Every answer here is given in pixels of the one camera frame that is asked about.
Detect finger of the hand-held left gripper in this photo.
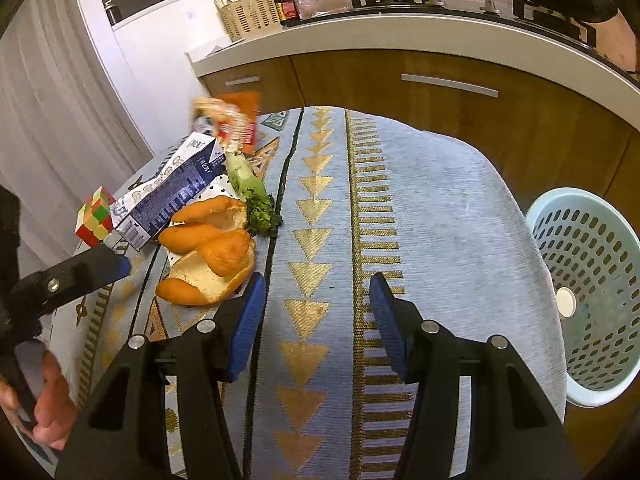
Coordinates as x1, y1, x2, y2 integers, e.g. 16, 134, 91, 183
10, 244, 132, 319

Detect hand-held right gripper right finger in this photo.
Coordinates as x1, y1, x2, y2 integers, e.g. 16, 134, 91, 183
369, 272, 583, 480

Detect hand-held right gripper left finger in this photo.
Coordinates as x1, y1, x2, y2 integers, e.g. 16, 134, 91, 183
55, 271, 267, 480

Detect orange fruit peel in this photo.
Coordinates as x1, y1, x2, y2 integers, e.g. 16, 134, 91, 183
156, 196, 257, 307

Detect white blue milk carton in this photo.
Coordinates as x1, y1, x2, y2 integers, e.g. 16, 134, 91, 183
111, 131, 227, 252

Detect light blue perforated basket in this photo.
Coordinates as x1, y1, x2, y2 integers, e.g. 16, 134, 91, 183
525, 187, 640, 408

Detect person's left hand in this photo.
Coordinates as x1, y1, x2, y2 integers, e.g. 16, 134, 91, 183
0, 351, 79, 451

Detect colourful puzzle cube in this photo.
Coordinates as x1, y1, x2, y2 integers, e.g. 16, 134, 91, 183
75, 186, 117, 247

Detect patterned grey blue tablecloth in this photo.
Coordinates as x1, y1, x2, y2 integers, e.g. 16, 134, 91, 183
45, 105, 568, 480

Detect pale green vegetable stalk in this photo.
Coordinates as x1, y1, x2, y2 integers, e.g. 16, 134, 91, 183
225, 152, 283, 237

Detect white curtain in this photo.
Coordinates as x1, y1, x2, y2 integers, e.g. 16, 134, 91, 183
0, 0, 153, 271

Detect orange snack packet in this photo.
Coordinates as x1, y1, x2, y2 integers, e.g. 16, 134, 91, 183
191, 98, 259, 154

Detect red snack packet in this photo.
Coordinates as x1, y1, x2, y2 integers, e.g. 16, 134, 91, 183
218, 91, 262, 116

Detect beige utensil holder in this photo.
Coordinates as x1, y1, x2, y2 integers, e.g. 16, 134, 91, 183
215, 0, 281, 43

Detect black gas stove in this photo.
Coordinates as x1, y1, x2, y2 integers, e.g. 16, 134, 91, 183
300, 0, 640, 76

